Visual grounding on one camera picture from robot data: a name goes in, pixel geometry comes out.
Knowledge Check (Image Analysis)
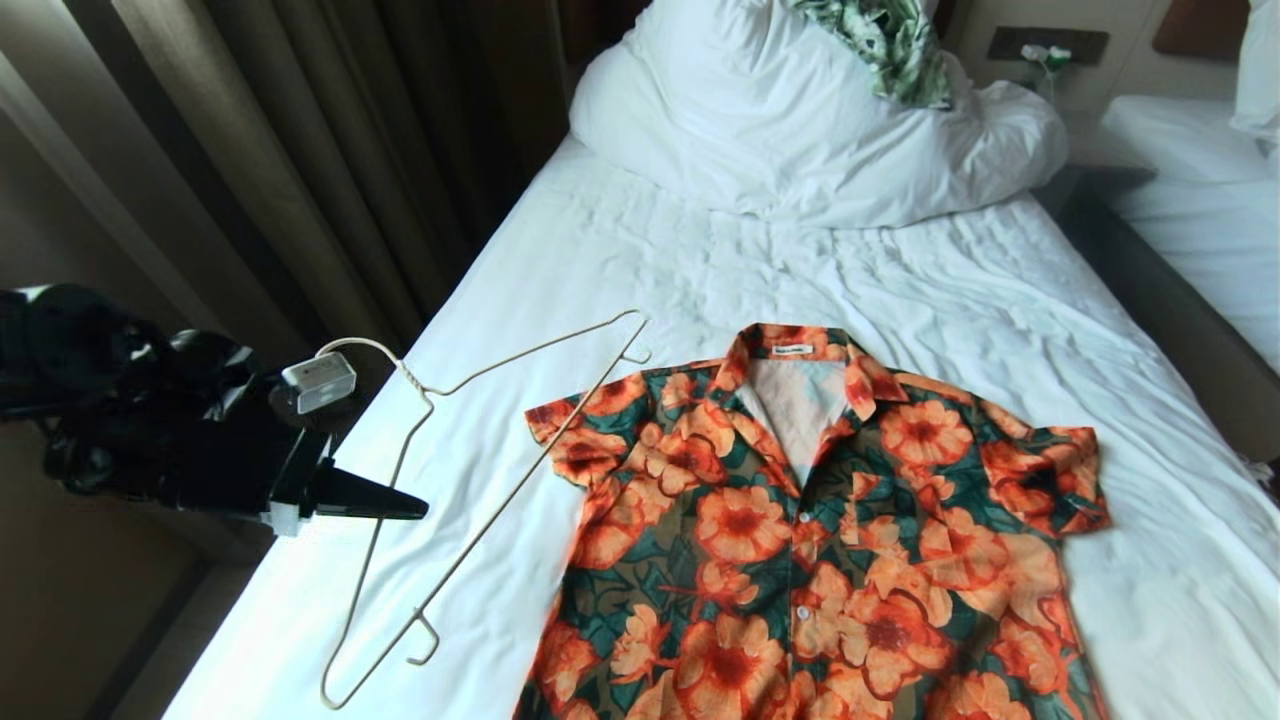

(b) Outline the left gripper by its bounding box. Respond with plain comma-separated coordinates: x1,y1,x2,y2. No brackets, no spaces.
150,428,430,538

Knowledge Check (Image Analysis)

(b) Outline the orange floral short-sleeve shirt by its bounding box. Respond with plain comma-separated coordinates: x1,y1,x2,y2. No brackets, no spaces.
512,322,1113,720

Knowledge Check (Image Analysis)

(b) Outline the white neighbouring bed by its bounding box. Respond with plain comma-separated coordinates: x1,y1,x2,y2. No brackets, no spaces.
1095,0,1280,373

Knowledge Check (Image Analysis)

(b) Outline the brown curtain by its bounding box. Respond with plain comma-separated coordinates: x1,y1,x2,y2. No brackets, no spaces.
0,0,601,361

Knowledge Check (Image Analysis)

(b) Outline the white pillow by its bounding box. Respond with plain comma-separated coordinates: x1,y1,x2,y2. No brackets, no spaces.
568,0,1069,231

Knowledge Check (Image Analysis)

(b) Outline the green patterned cloth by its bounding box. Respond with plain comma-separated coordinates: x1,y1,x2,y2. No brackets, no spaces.
786,0,954,111

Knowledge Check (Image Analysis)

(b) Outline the white flower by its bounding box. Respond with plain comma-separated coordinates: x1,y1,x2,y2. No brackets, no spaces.
1020,43,1073,99

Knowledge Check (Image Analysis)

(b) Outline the white wire clothes hanger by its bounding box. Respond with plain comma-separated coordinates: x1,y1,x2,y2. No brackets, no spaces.
319,309,654,711

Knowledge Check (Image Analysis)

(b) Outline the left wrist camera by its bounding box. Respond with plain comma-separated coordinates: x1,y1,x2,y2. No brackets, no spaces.
268,352,359,431

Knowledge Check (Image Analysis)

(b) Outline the dark wall switch panel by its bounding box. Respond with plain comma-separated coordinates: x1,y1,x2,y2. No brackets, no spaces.
988,26,1110,67

